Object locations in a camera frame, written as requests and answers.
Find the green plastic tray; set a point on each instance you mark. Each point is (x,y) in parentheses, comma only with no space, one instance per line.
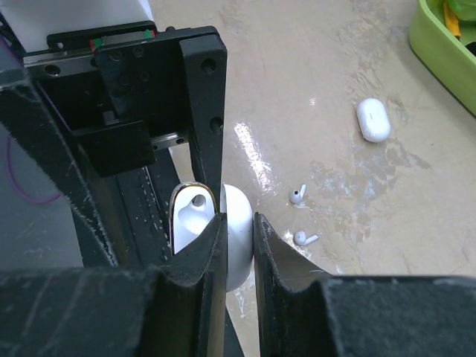
(442,36)

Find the white earbud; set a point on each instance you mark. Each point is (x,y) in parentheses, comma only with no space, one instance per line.
(297,196)
(301,239)

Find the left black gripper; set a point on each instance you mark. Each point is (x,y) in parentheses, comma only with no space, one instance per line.
(108,99)

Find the small white case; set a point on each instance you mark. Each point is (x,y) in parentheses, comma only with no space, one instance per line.
(227,217)

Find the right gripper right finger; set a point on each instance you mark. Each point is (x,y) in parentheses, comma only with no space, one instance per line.
(306,311)

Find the white oval charging case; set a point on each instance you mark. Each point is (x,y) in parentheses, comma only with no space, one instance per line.
(373,120)

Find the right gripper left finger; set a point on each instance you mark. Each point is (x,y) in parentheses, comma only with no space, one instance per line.
(60,312)

